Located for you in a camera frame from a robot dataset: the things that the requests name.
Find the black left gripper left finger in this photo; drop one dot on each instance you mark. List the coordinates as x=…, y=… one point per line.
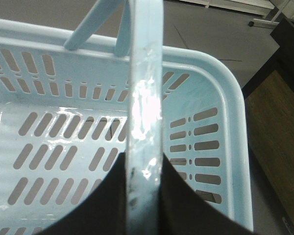
x=102, y=212

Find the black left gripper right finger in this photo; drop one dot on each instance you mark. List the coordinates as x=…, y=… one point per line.
x=183, y=212

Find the light blue plastic basket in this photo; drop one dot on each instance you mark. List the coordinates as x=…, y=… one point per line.
x=72, y=101

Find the black wooden produce display stand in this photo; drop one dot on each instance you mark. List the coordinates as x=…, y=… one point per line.
x=269, y=99

